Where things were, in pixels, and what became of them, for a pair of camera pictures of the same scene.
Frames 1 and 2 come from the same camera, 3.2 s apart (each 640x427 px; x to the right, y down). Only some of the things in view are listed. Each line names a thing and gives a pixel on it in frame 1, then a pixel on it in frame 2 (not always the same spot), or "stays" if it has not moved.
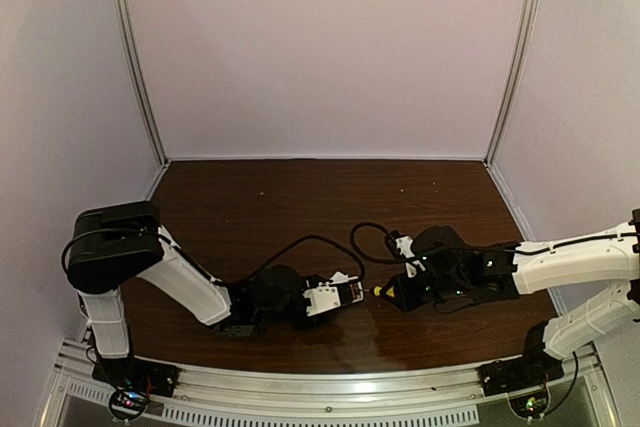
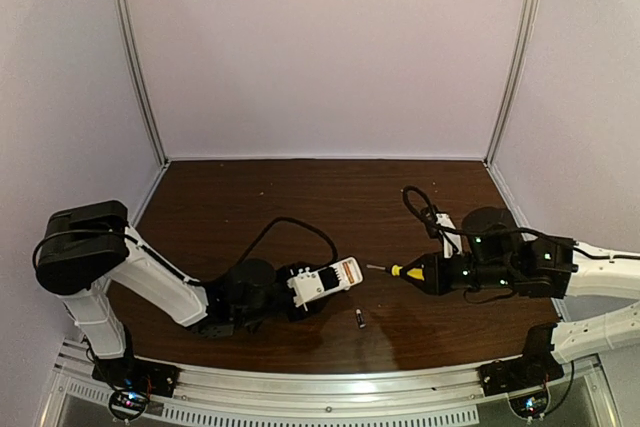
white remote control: (360, 293) to (340, 276)
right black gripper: (409, 297) to (435, 274)
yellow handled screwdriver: (390, 292) to (396, 270)
